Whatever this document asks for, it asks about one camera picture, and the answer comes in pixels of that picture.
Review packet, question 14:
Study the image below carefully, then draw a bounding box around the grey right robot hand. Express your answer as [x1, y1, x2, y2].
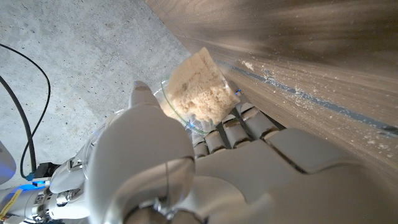
[0, 154, 91, 224]

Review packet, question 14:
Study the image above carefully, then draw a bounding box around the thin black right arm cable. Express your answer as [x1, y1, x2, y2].
[0, 43, 52, 179]

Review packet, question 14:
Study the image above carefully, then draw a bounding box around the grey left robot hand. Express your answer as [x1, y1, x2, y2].
[83, 80, 398, 224]

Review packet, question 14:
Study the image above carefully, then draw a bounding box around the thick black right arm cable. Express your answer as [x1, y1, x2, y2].
[0, 75, 37, 174]

